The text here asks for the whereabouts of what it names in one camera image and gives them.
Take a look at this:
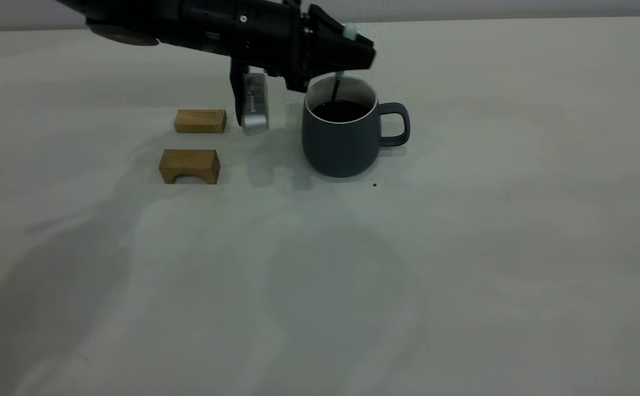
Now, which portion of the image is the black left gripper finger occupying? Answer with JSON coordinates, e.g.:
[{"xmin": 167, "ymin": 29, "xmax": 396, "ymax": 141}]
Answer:
[
  {"xmin": 310, "ymin": 4, "xmax": 348, "ymax": 42},
  {"xmin": 310, "ymin": 36, "xmax": 377, "ymax": 78}
]

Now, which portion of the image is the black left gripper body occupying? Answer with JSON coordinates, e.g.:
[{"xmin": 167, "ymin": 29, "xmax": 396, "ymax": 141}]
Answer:
[{"xmin": 231, "ymin": 0, "xmax": 312, "ymax": 92}]

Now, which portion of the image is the spoon with pale blue handle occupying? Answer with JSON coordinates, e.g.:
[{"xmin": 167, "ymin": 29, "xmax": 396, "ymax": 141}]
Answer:
[{"xmin": 331, "ymin": 23, "xmax": 360, "ymax": 105}]

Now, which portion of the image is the dark grey mug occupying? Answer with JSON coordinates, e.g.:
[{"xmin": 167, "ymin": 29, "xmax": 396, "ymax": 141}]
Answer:
[{"xmin": 301, "ymin": 74, "xmax": 411, "ymax": 178}]

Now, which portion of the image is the flat solid wooden block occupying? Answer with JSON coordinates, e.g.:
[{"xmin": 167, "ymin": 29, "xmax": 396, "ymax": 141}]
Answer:
[{"xmin": 174, "ymin": 109, "xmax": 227, "ymax": 134}]

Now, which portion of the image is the arched wooden block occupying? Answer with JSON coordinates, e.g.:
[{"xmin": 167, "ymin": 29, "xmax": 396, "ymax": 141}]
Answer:
[{"xmin": 158, "ymin": 149, "xmax": 220, "ymax": 185}]

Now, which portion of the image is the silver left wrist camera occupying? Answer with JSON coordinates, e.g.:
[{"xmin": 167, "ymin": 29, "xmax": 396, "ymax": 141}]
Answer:
[{"xmin": 229, "ymin": 58, "xmax": 270, "ymax": 136}]

